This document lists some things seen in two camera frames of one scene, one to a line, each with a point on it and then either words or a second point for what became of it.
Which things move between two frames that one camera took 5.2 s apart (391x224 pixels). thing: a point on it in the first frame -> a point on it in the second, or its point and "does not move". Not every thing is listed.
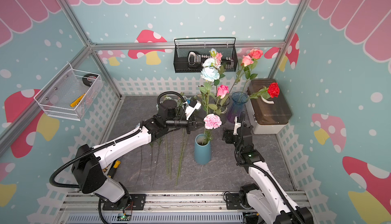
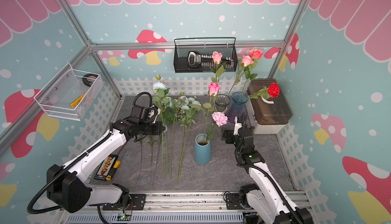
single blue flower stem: [140, 165] does not move
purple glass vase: [239, 100] does not move
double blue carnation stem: [159, 141] does not move
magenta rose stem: [222, 91] -> [213, 90]
